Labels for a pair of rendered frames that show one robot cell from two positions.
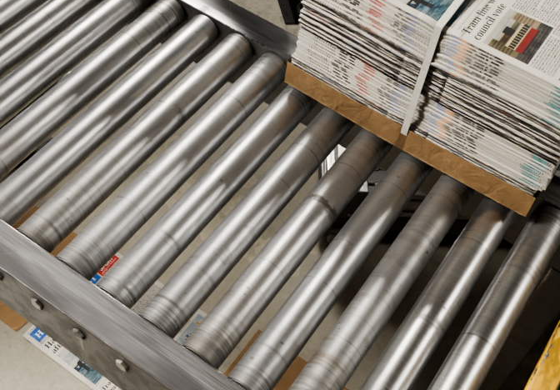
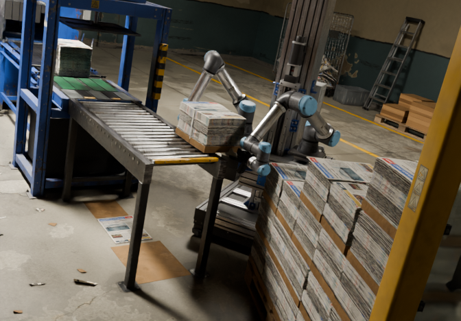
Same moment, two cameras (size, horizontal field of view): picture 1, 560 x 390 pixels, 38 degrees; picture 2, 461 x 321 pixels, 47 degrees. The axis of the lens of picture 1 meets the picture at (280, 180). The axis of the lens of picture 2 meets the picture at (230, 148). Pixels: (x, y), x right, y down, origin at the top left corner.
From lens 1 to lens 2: 2.76 m
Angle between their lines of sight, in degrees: 41
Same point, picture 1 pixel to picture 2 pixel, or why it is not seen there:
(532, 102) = (204, 121)
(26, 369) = (92, 223)
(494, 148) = (200, 136)
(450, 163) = (195, 143)
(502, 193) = (201, 147)
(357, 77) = (184, 127)
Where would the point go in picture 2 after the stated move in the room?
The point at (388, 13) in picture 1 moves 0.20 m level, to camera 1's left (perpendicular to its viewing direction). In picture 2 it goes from (189, 109) to (164, 101)
